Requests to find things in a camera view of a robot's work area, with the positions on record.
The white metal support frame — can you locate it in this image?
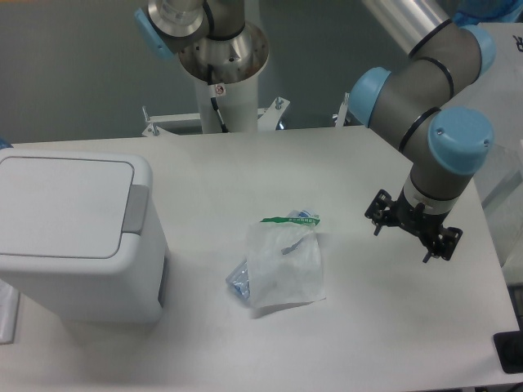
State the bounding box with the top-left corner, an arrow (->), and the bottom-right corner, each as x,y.
141,92 -> 353,138

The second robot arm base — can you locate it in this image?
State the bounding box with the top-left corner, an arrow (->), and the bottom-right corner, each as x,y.
134,1 -> 269,85

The crumpled white plastic bag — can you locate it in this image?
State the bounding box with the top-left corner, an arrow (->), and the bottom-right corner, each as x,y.
246,215 -> 326,309

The black device at edge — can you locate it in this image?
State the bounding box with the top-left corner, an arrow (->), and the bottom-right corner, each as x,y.
493,331 -> 522,374

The white trash can body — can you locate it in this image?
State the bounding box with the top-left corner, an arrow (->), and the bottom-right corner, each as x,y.
1,148 -> 168,323

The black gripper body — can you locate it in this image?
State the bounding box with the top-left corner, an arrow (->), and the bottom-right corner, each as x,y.
389,192 -> 446,245

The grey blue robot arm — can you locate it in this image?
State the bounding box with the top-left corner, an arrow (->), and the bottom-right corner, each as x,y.
348,1 -> 496,260

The crushed clear plastic bottle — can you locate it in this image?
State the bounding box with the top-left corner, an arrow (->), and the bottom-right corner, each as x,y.
226,259 -> 250,305

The white trash can lid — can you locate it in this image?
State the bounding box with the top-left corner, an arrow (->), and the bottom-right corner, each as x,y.
1,156 -> 133,259

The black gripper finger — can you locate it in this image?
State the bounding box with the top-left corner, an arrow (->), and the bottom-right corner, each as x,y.
422,226 -> 463,263
364,189 -> 393,236

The clear plastic sheet left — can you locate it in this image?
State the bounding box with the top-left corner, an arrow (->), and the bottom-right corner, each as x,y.
0,281 -> 20,345

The grey lid push button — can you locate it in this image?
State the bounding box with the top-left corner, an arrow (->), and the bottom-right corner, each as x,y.
122,185 -> 150,235

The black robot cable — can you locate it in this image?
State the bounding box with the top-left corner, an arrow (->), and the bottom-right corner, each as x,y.
205,63 -> 230,134

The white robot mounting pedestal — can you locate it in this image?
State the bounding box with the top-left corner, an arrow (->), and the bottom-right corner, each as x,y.
194,76 -> 258,132

